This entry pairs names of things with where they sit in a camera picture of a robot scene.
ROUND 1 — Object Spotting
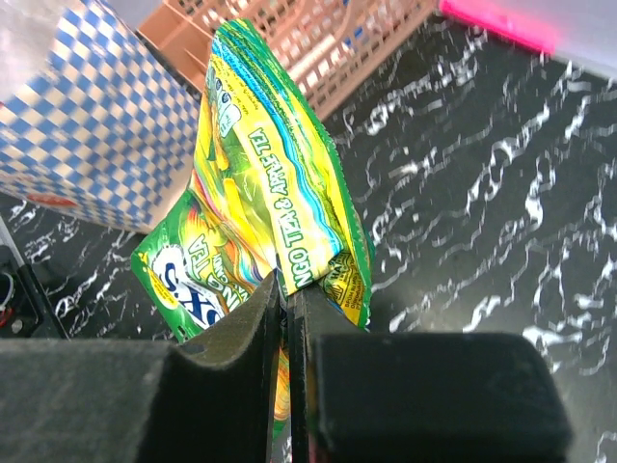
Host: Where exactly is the green Fox's candy bag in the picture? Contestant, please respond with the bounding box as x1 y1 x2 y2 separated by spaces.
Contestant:
130 17 377 440

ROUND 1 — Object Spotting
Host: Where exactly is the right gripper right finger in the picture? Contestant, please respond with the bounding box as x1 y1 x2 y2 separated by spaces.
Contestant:
287 286 573 462

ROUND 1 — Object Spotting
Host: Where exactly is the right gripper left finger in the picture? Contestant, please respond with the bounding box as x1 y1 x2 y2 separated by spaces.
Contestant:
1 276 279 462

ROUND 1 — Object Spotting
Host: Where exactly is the orange plastic file organizer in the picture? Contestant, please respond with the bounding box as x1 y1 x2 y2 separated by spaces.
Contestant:
138 0 437 119

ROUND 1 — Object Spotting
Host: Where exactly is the white checkered paper bag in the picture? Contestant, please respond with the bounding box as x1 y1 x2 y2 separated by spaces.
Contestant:
1 1 199 232

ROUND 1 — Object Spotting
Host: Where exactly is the pink marker strip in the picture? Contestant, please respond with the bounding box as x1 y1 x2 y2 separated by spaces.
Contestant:
439 0 559 53

